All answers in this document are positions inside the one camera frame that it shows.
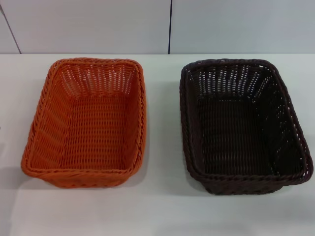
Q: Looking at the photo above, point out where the orange woven plastic basket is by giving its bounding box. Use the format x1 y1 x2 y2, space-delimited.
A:
21 58 146 189

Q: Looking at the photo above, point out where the dark brown woven basket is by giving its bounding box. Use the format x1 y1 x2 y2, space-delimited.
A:
179 58 315 196

